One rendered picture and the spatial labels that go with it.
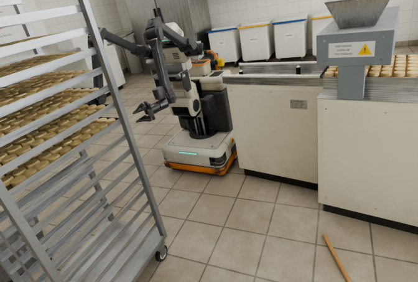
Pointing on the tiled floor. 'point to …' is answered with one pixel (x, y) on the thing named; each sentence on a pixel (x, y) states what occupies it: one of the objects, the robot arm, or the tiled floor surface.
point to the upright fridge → (167, 2)
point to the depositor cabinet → (369, 157)
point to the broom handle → (336, 259)
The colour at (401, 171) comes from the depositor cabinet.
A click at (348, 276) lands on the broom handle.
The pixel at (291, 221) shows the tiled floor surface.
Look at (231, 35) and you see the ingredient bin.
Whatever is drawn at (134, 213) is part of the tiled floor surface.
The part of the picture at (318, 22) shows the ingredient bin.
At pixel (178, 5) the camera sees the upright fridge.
